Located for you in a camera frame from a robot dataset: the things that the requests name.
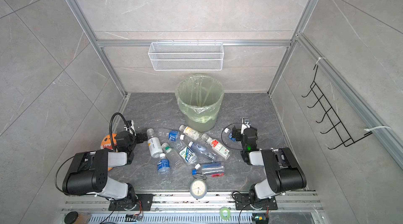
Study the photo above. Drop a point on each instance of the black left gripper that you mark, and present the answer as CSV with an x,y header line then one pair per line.
x,y
138,136

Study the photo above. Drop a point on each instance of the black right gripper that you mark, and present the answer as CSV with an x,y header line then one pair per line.
x,y
235,133

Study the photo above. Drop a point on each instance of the red label bottle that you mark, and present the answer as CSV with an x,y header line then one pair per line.
x,y
217,147

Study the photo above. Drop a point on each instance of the small blue label bottle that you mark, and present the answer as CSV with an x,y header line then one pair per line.
x,y
163,165

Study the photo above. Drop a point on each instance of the clear blue tinted bottle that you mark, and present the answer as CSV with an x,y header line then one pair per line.
x,y
201,150

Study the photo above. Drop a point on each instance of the green cap clear bottle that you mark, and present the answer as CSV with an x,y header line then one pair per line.
x,y
172,155

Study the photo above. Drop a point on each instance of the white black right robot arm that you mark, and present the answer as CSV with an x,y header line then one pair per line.
x,y
283,172

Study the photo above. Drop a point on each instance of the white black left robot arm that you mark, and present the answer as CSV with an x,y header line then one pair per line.
x,y
88,171

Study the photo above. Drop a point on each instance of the green lined trash bin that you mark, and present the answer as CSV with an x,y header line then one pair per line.
x,y
199,99

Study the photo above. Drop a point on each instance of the orange shark plush toy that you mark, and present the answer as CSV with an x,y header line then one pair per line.
x,y
106,142

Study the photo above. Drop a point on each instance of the blue cap red bottle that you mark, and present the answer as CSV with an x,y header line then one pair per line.
x,y
209,170

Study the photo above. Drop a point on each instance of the crushed blue label bottle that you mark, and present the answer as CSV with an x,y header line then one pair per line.
x,y
168,135

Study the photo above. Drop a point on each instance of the orange label white cap bottle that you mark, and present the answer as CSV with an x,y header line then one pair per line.
x,y
193,134

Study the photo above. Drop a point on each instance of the green blue label bottle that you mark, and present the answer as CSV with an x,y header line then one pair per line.
x,y
185,152

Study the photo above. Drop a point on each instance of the round analog clock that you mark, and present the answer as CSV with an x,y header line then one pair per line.
x,y
198,189

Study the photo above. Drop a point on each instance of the green tape roll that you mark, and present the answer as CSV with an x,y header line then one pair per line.
x,y
225,213

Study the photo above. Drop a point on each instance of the black round disc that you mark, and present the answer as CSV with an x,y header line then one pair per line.
x,y
71,217

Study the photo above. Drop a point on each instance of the black wire hook rack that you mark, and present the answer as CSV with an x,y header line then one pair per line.
x,y
330,114

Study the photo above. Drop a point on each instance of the white wire mesh basket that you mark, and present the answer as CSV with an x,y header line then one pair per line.
x,y
186,56

